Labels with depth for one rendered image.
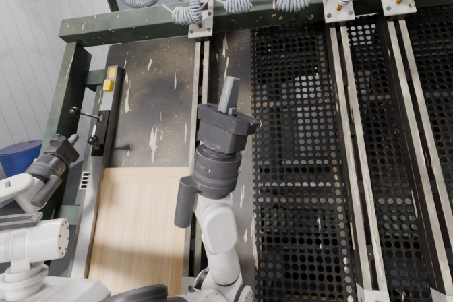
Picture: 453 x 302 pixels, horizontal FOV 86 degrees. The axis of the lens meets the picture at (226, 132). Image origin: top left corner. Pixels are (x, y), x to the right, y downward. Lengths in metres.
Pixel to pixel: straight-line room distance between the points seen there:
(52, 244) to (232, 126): 0.36
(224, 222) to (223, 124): 0.19
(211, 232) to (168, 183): 0.51
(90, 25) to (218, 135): 1.06
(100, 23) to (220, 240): 1.12
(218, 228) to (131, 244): 0.59
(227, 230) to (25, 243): 0.34
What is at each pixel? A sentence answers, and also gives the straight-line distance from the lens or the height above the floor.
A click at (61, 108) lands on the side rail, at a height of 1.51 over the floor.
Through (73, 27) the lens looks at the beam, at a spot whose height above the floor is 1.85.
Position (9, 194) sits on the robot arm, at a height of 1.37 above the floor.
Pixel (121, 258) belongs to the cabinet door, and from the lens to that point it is 1.05.
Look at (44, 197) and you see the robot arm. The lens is 0.92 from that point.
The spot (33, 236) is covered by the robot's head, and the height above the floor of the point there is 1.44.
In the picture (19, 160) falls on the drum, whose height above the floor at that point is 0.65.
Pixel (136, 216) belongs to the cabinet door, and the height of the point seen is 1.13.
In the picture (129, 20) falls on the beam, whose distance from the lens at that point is 1.27.
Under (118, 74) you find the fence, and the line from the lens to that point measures 1.24.
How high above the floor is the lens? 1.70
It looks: 20 degrees down
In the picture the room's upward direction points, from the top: 6 degrees counter-clockwise
